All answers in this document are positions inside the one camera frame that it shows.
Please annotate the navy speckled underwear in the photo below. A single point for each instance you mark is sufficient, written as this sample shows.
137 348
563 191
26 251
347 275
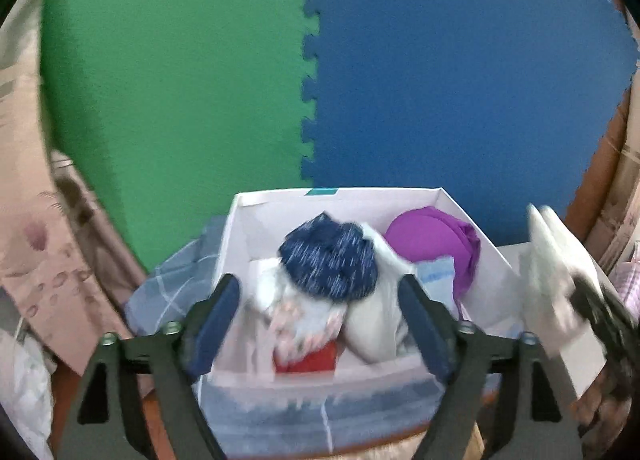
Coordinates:
328 259

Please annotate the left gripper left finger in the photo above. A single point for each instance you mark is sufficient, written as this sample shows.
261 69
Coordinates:
106 420

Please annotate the wooden nightstand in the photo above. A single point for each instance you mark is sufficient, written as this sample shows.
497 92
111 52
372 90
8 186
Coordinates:
405 448

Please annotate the purple underwear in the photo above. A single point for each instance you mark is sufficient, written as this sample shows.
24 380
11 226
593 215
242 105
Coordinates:
428 233

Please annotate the brown satin curtain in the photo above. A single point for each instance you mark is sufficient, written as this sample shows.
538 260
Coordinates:
116 268

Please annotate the grey foam cube stool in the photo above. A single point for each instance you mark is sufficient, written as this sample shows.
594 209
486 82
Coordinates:
578 364

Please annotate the white XINCCI shoe box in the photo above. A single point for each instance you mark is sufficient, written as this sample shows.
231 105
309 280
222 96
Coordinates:
260 220

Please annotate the blue checked cloth cover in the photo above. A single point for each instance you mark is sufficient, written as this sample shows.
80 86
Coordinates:
254 412

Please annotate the brown wooden door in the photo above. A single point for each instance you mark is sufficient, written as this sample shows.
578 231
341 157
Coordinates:
590 196

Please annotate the pink floral curtain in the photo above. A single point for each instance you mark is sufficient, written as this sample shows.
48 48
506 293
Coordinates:
42 266

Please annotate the white pink floral underwear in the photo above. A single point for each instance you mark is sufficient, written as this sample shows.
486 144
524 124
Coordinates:
300 323

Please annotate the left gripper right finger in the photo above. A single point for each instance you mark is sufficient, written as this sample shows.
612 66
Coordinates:
530 421

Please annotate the blue foam mat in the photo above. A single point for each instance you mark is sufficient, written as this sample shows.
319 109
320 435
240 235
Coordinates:
500 102

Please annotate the white patterned bedding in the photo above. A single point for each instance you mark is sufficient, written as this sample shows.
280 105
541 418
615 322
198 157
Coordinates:
26 393

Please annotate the green foam mat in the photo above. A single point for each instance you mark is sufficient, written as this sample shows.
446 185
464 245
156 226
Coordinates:
171 107

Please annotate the red underwear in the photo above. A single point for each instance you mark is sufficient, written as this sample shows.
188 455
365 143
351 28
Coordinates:
322 360

